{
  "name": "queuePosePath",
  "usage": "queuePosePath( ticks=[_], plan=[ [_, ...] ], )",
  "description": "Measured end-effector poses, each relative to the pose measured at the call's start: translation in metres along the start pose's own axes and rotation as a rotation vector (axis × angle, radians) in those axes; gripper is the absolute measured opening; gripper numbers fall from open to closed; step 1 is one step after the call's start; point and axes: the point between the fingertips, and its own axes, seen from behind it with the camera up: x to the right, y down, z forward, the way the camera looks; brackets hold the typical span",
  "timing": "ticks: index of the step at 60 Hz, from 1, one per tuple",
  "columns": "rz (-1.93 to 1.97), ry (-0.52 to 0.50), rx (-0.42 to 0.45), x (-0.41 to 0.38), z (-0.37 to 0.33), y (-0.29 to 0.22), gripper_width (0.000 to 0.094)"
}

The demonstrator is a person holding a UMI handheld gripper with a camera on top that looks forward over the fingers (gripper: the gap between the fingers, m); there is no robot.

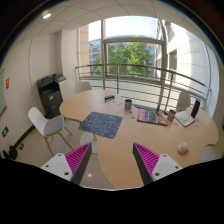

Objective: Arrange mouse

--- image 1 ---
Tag blue patterned mouse pad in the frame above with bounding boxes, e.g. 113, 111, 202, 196
79, 112, 123, 138

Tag white chair wooden legs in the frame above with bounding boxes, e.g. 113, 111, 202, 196
28, 107, 71, 153

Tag white chair at right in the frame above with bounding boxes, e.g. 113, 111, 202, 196
176, 91, 190, 112

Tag red patterned cup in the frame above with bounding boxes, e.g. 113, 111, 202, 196
167, 109, 176, 121

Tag white chair behind table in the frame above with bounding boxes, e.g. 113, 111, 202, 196
75, 82, 92, 93

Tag metal window railing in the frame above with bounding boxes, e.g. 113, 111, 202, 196
76, 63, 210, 111

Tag round ceiling light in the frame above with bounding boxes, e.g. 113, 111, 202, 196
42, 12, 51, 19

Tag red wall sign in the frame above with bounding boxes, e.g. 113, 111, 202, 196
6, 78, 10, 89

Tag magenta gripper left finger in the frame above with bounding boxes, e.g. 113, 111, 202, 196
42, 143, 92, 185

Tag green exit sign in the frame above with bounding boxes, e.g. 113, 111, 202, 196
2, 126, 9, 137

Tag black office printer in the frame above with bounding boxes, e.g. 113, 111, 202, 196
37, 74, 66, 118

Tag dark mug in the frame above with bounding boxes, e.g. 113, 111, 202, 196
125, 99, 132, 110

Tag white and blue book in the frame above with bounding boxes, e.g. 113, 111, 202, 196
175, 111, 195, 127

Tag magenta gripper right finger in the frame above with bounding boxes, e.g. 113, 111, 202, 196
133, 143, 182, 185

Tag red and black magazine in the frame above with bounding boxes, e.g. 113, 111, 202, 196
137, 108, 168, 126

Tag wooden meeting table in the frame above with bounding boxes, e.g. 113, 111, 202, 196
60, 90, 219, 189

